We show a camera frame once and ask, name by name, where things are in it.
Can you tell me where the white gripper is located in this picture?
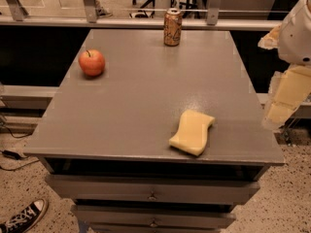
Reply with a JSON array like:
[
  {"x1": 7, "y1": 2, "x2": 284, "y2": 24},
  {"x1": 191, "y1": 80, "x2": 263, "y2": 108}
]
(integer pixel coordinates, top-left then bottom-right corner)
[{"x1": 258, "y1": 0, "x2": 311, "y2": 130}]

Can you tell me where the yellow sponge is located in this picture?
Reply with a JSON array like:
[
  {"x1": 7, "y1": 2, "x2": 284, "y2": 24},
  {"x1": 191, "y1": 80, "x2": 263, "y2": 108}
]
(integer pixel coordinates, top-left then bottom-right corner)
[{"x1": 169, "y1": 110, "x2": 215, "y2": 156}]

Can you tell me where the orange soda can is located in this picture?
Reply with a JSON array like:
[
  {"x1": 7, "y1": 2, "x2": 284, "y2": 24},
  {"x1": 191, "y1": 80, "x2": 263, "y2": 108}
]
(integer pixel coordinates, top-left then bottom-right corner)
[{"x1": 163, "y1": 8, "x2": 182, "y2": 47}]

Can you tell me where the black office chair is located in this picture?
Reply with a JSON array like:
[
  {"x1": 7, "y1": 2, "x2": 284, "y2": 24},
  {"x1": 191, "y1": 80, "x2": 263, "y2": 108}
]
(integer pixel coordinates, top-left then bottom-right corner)
[{"x1": 129, "y1": 0, "x2": 201, "y2": 18}]

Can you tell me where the person's shoe in background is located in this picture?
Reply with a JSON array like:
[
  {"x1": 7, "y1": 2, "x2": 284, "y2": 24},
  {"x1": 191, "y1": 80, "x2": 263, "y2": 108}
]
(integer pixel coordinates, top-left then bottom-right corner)
[{"x1": 96, "y1": 7, "x2": 113, "y2": 17}]

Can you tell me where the red apple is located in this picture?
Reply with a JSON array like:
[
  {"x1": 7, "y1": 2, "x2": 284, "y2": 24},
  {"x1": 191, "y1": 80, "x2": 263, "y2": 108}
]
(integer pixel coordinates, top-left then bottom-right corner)
[{"x1": 78, "y1": 50, "x2": 106, "y2": 77}]

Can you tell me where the grey drawer cabinet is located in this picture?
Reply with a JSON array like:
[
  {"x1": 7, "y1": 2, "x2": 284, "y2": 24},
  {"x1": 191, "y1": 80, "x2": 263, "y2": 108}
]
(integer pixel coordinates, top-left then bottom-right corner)
[{"x1": 25, "y1": 29, "x2": 284, "y2": 233}]

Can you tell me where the black white sneaker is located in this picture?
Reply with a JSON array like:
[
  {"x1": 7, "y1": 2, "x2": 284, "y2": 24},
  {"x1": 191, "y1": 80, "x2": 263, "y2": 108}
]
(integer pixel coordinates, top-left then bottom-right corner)
[{"x1": 0, "y1": 198, "x2": 49, "y2": 233}]

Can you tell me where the black power adapter with cable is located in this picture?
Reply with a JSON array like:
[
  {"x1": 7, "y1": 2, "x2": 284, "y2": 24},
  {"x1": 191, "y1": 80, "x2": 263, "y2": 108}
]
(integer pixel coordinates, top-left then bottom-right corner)
[{"x1": 0, "y1": 125, "x2": 37, "y2": 172}]

